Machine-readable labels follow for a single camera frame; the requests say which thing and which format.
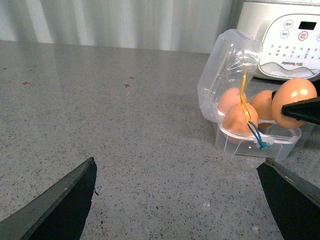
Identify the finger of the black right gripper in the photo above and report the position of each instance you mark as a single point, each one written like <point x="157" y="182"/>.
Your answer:
<point x="305" y="110"/>
<point x="273" y="94"/>

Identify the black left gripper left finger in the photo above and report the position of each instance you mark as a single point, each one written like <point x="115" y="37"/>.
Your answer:
<point x="59" y="213"/>

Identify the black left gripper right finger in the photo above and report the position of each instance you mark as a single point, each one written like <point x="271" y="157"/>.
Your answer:
<point x="294" y="202"/>

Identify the brown egg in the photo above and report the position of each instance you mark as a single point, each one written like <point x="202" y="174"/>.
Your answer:
<point x="292" y="91"/>

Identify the clear plastic egg box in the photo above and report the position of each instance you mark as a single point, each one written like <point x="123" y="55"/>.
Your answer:
<point x="223" y="70"/>

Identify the brown egg back right box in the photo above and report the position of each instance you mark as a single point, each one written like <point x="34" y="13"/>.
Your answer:
<point x="262" y="102"/>

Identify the brown egg box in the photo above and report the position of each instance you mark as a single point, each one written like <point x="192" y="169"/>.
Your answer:
<point x="236" y="122"/>
<point x="262" y="102"/>
<point x="228" y="99"/>

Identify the brown egg back left box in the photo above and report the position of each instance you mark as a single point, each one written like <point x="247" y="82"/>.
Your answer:
<point x="228" y="99"/>

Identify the brown egg front left box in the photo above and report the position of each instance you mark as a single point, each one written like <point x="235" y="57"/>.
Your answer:
<point x="236" y="122"/>

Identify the yellow rubber band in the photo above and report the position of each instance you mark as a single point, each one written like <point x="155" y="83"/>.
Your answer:
<point x="243" y="103"/>

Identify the white Joyoung blender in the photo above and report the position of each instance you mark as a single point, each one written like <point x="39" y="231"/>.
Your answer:
<point x="289" y="31"/>

